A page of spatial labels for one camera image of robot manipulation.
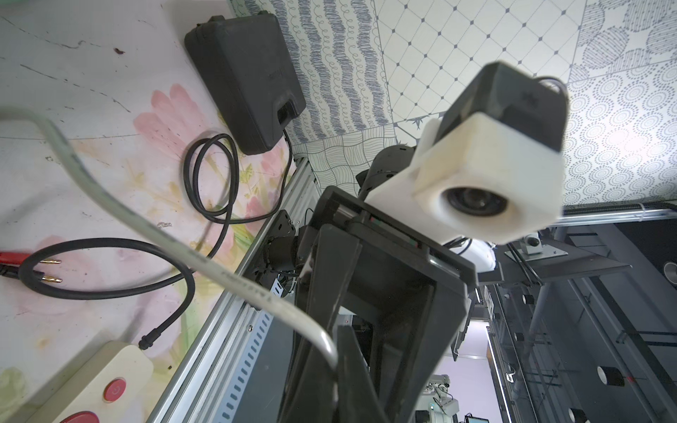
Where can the black tool case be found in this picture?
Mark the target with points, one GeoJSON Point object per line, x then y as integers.
{"type": "Point", "coordinates": [248, 71]}

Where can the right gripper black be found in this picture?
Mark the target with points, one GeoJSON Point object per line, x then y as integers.
{"type": "Point", "coordinates": [384, 304]}

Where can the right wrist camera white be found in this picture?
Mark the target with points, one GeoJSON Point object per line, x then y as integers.
{"type": "Point", "coordinates": [491, 168]}

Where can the aluminium mounting rail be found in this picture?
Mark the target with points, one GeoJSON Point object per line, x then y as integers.
{"type": "Point", "coordinates": [209, 384]}

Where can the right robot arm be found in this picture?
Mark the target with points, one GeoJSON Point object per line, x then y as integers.
{"type": "Point", "coordinates": [394, 299]}

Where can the cream power strip red sockets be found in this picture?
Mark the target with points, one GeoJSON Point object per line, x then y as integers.
{"type": "Point", "coordinates": [102, 390]}

